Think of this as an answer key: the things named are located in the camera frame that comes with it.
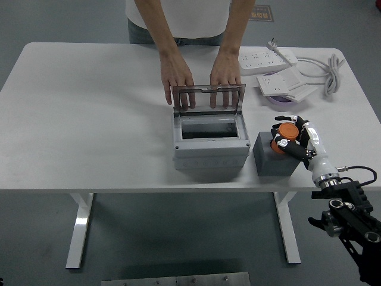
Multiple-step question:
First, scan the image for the person's left hand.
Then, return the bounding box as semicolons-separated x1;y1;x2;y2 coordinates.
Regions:
209;50;242;110

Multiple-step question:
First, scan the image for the person's right hand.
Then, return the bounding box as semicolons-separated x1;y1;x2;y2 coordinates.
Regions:
160;50;196;110

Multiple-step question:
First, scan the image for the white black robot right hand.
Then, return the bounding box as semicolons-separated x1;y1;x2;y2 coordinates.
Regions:
270;115;340;182

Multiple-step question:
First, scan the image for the smoky transparent box lid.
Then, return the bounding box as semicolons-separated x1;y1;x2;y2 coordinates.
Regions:
173;83;246;117

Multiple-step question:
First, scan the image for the orange cylinder battery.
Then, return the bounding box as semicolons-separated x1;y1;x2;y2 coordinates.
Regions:
270;123;300;154

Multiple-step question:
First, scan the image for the light grey junction box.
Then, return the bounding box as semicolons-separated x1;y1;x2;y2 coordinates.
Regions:
171;110;250;171

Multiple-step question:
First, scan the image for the white multi-socket power strip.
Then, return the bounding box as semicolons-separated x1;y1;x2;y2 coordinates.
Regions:
239;50;298;76

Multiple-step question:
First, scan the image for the grey block with round hole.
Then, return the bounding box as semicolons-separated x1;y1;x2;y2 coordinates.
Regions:
252;131;301;177

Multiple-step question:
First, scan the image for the person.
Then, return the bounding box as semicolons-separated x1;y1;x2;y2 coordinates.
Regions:
124;0;257;47

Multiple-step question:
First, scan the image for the purple round disc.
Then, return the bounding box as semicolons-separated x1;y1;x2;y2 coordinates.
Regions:
267;94;300;106

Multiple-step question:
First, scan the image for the brown floor sign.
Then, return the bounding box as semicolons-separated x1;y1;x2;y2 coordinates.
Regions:
248;4;274;22

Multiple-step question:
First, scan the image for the white table leg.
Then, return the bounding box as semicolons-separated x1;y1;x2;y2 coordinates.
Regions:
65;192;95;270
273;191;301;265

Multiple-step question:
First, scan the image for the grey metal plate with screws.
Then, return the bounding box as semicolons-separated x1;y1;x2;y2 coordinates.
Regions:
101;271;251;286

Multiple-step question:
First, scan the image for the white power cord with plug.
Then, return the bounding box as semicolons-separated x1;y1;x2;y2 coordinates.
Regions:
266;37;346;98

